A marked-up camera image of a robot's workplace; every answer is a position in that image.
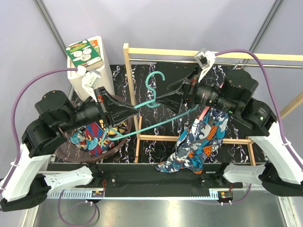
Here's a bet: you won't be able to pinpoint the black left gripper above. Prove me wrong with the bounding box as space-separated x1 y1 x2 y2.
59 86 140 132

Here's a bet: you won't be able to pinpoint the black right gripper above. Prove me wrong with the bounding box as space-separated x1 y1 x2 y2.
155 64 238 114

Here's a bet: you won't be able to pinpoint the pink foam hanger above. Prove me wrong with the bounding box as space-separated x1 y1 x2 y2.
197 81 225 121

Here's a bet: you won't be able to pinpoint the comic print shorts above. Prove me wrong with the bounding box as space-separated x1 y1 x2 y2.
69 120 128 156

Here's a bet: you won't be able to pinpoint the teal plastic hanger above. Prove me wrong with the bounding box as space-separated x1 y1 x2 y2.
112 65 185 153

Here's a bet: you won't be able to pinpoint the blue orange patterned shorts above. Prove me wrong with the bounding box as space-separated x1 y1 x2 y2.
155 108 229 174

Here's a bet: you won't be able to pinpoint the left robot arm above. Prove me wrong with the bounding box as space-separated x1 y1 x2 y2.
0 87 138 212

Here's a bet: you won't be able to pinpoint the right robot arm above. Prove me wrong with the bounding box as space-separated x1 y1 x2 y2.
156 69 303 197

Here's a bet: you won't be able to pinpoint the black marble pattern mat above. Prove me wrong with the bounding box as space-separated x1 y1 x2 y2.
54 63 270 164

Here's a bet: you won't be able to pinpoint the white rectangular bin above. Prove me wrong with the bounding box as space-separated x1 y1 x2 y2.
65 36 115 95

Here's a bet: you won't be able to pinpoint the brown translucent plastic basket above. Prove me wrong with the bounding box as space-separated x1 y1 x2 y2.
55 119 132 163

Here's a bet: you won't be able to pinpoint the green box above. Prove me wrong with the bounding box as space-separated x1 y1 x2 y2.
65 39 104 70

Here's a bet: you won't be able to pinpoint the wooden clothes rack frame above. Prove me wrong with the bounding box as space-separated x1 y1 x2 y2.
123 43 303 168

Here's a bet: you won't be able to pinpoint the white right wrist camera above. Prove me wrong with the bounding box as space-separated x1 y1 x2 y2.
194 49 216 82

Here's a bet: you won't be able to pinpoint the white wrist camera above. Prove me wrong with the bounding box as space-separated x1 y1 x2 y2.
82 70 101 102
194 49 216 82

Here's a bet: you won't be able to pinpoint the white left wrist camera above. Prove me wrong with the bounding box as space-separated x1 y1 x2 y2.
82 70 101 102

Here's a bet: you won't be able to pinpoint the chrome rack rail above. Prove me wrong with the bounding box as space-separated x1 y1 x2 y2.
129 58 303 69

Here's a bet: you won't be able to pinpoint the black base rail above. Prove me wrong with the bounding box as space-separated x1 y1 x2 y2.
51 163 243 201

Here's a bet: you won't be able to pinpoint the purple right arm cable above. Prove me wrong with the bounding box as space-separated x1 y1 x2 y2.
214 48 303 171

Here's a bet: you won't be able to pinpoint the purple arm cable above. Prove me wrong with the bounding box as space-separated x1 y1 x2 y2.
0 67 81 190
214 48 303 171

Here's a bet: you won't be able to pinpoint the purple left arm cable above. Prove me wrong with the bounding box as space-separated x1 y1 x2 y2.
0 67 81 190

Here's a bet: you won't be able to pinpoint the purple floor cable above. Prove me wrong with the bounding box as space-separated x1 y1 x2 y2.
58 189 100 225

